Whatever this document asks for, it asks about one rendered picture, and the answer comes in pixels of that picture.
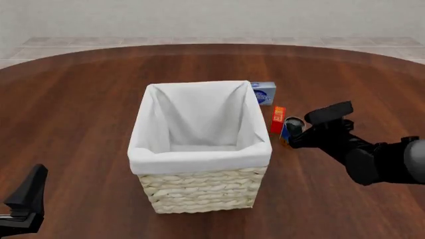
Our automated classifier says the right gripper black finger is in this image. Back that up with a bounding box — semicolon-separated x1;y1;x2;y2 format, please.
288;127;329;151
286;121;305;140

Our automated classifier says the blue and white food box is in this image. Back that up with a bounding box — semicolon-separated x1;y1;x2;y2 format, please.
250;81;278;107

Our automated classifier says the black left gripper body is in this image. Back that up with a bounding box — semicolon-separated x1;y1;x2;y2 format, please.
0;211;45;236

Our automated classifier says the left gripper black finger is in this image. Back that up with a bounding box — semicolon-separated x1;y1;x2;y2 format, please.
4;163;48;215

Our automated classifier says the white woven basket, cloth liner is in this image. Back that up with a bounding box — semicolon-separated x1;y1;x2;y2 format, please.
127;80;273;214

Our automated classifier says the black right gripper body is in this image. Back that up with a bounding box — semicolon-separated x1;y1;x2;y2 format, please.
323;129;375;160

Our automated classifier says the red food box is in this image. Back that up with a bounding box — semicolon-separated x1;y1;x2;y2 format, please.
270;106;288;134

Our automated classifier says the soup tin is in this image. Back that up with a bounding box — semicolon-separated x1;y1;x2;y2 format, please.
280;116;305;149

